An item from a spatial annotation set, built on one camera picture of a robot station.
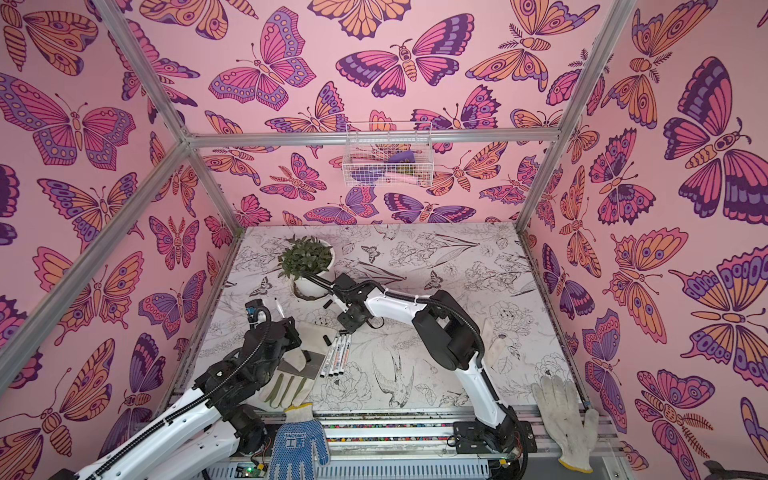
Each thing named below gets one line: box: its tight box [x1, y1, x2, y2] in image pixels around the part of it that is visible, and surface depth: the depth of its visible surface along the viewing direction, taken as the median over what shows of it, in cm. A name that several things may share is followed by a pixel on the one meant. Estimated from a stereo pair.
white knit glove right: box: [531, 375, 599, 473], surface depth 77 cm
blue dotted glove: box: [270, 402, 330, 480], surface depth 74 cm
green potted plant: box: [278, 234, 333, 280], surface depth 91 cm
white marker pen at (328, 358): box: [320, 338, 338, 378], surface depth 88 cm
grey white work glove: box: [260, 322, 338, 409], surface depth 85 cm
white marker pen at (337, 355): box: [328, 335, 346, 377], surface depth 88 cm
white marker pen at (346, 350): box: [338, 334, 351, 375], surface depth 89 cm
